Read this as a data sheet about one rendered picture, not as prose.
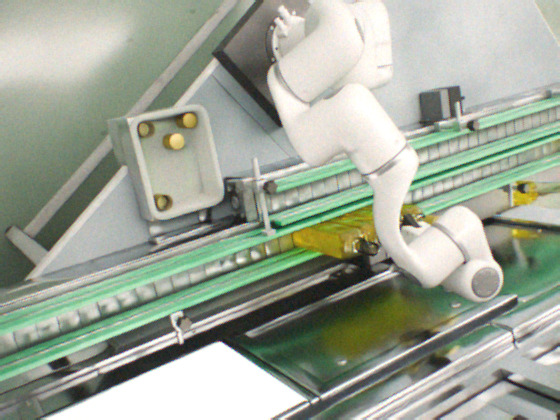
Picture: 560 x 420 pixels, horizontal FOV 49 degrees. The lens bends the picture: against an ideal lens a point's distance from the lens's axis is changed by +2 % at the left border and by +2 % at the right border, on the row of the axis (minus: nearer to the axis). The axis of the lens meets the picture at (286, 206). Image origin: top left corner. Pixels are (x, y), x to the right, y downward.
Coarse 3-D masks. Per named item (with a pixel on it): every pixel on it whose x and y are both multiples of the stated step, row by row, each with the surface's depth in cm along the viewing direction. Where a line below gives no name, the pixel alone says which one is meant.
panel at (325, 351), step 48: (336, 288) 136; (384, 288) 133; (432, 288) 128; (240, 336) 121; (288, 336) 118; (336, 336) 115; (384, 336) 111; (432, 336) 107; (288, 384) 100; (336, 384) 97
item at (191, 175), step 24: (144, 120) 125; (168, 120) 134; (144, 144) 132; (192, 144) 138; (144, 168) 125; (168, 168) 135; (192, 168) 138; (216, 168) 134; (168, 192) 136; (192, 192) 139; (216, 192) 136; (168, 216) 129
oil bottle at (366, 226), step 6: (342, 216) 139; (348, 216) 138; (354, 216) 137; (330, 222) 137; (336, 222) 135; (342, 222) 134; (348, 222) 133; (354, 222) 132; (360, 222) 131; (366, 222) 130; (372, 222) 129; (360, 228) 128; (366, 228) 127; (372, 228) 127; (366, 234) 127; (372, 234) 127; (372, 240) 127
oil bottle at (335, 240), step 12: (312, 228) 134; (324, 228) 132; (336, 228) 130; (348, 228) 128; (300, 240) 139; (312, 240) 134; (324, 240) 130; (336, 240) 126; (348, 240) 124; (324, 252) 131; (336, 252) 127; (348, 252) 124
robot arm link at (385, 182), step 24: (408, 144) 91; (384, 168) 89; (408, 168) 89; (384, 192) 91; (384, 216) 91; (384, 240) 93; (432, 240) 93; (408, 264) 92; (432, 264) 92; (456, 264) 94
